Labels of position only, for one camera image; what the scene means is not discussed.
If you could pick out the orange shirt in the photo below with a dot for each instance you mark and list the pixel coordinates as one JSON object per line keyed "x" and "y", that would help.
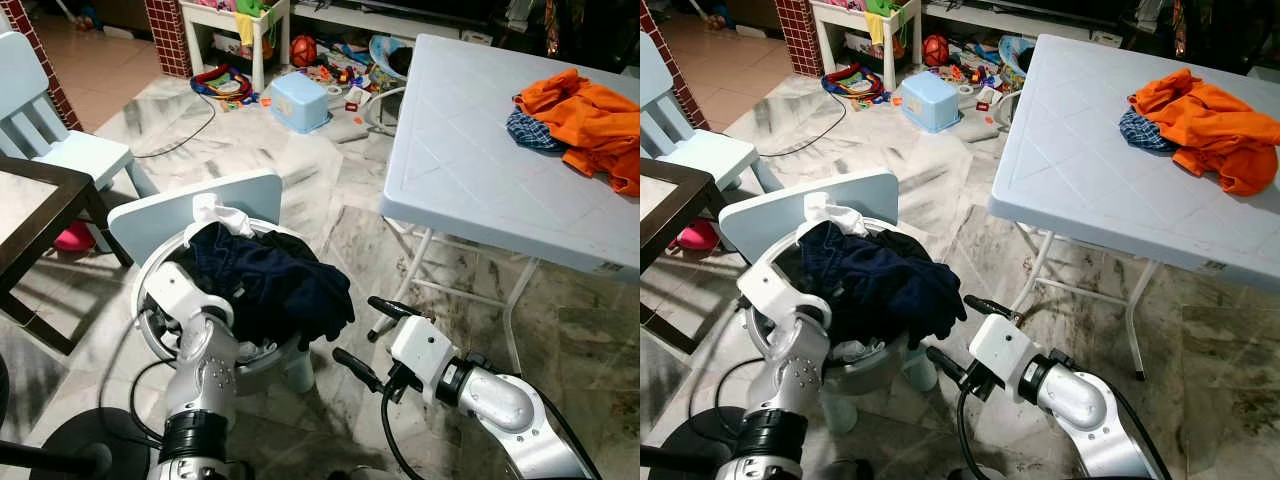
{"x": 590, "y": 120}
{"x": 1210, "y": 125}

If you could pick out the red brick pillar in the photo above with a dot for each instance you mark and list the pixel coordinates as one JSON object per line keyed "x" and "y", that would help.
{"x": 798, "y": 40}
{"x": 165, "y": 40}

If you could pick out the navy blue garment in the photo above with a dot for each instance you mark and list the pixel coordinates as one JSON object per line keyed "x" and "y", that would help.
{"x": 270, "y": 285}
{"x": 880, "y": 285}

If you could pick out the dark wooden table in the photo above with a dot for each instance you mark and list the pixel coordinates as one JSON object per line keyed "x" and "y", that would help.
{"x": 700, "y": 190}
{"x": 85, "y": 188}

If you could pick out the light blue plastic tub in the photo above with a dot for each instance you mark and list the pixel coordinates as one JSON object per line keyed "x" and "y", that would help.
{"x": 300, "y": 100}
{"x": 930, "y": 100}

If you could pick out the grey laundry basket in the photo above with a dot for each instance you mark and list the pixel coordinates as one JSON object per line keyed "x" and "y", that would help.
{"x": 870, "y": 370}
{"x": 255, "y": 365}

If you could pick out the white cloth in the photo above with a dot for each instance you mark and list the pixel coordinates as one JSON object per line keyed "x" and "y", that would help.
{"x": 830, "y": 212}
{"x": 215, "y": 212}

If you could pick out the pink round object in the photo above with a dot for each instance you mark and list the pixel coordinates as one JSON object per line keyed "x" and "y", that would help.
{"x": 75, "y": 238}
{"x": 698, "y": 237}

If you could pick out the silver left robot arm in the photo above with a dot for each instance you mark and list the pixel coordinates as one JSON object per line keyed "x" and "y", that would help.
{"x": 205, "y": 380}
{"x": 795, "y": 380}

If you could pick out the red ball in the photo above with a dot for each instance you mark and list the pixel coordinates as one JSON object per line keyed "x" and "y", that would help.
{"x": 304, "y": 51}
{"x": 936, "y": 51}

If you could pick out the white TV bench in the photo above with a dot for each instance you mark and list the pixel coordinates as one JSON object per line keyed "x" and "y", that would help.
{"x": 350, "y": 20}
{"x": 1000, "y": 20}

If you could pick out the green toy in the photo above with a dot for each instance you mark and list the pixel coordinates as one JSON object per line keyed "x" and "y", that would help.
{"x": 255, "y": 8}
{"x": 885, "y": 8}

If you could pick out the black round stand base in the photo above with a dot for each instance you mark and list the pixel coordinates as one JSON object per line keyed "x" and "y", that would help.
{"x": 700, "y": 458}
{"x": 95, "y": 450}

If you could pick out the white kids table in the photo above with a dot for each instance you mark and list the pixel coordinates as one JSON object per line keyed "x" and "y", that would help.
{"x": 830, "y": 12}
{"x": 200, "y": 12}

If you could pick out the colourful toy rings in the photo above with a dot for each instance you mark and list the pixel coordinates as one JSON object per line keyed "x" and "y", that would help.
{"x": 225, "y": 88}
{"x": 855, "y": 86}

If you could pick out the light blue folding table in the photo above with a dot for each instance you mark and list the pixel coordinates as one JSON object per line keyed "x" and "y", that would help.
{"x": 1080, "y": 150}
{"x": 470, "y": 150}

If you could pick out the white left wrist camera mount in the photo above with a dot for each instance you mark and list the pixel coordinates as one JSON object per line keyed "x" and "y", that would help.
{"x": 775, "y": 290}
{"x": 180, "y": 290}

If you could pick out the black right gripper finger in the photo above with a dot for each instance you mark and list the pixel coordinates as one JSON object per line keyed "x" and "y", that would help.
{"x": 992, "y": 310}
{"x": 400, "y": 312}
{"x": 950, "y": 366}
{"x": 358, "y": 368}

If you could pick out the blue plaid cloth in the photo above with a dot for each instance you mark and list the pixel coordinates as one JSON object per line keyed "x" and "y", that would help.
{"x": 1145, "y": 132}
{"x": 530, "y": 132}

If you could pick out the yellow cloth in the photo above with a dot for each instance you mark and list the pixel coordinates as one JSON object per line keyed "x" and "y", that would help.
{"x": 876, "y": 30}
{"x": 245, "y": 30}

